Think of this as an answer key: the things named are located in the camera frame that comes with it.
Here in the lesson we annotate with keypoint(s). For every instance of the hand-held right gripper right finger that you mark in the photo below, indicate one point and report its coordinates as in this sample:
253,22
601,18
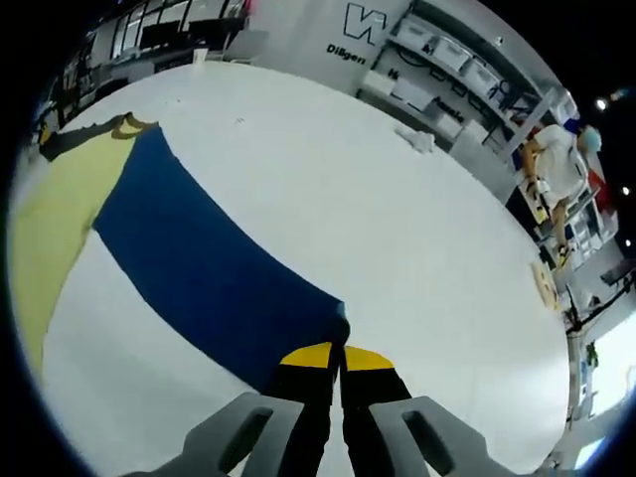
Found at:
372,407

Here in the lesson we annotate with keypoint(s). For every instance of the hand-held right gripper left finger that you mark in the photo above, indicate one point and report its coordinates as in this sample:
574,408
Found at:
298,407

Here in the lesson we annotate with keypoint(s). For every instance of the yellow blue colour-block garment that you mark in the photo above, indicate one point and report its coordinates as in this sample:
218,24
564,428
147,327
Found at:
199,248

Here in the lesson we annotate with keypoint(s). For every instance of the white cup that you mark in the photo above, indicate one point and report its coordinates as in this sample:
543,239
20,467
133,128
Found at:
199,55

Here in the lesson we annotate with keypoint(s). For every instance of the light wooden object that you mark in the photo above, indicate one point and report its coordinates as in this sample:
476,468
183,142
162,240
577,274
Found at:
544,285

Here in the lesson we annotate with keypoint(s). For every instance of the grey chair back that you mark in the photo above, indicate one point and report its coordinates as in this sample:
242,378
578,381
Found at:
247,47
469,139

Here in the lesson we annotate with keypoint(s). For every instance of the black tripod stand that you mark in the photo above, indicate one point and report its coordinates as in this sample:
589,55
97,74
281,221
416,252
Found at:
596,308

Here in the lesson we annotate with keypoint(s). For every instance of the white crumpled cloth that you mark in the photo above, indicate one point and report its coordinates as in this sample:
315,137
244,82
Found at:
417,140

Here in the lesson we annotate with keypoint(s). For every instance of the grey metal storage shelf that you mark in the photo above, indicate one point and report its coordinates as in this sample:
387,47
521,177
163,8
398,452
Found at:
541,104

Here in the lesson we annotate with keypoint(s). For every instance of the group of white storage boxes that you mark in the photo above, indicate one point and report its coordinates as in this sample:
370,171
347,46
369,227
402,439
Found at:
454,49

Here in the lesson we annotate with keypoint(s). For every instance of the group of ceiling spot lights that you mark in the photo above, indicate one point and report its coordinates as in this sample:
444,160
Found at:
601,104

